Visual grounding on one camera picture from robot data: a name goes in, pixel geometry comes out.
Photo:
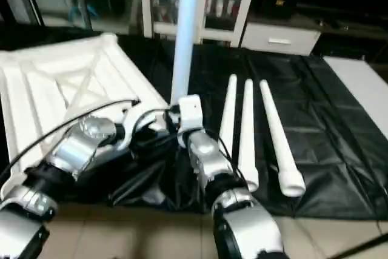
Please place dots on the white plastic table leg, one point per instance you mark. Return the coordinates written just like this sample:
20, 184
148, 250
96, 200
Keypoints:
185, 34
228, 113
248, 137
279, 137

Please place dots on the white plastic table top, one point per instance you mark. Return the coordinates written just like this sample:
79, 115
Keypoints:
60, 83

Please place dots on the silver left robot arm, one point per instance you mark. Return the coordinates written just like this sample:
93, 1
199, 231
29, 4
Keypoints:
66, 162

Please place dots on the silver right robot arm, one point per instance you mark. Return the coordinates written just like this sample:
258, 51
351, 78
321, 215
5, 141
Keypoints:
224, 192

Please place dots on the white drawer unit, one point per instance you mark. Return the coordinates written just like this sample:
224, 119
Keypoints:
280, 39

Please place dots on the blue floor stand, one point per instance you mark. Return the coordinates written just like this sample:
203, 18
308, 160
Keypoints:
79, 13

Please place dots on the black work mat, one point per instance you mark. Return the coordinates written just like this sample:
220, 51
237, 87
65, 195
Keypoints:
327, 150

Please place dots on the white flat board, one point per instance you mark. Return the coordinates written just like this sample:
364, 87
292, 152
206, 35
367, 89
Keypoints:
361, 89

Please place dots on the black metal stand leg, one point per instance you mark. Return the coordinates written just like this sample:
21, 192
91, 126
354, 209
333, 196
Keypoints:
364, 247

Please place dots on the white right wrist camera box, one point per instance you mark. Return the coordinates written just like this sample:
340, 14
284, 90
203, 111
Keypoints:
190, 116

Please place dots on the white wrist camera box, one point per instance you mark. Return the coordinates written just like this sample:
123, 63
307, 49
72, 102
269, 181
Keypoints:
130, 122
190, 116

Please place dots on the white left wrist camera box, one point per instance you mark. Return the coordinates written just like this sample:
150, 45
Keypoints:
130, 122

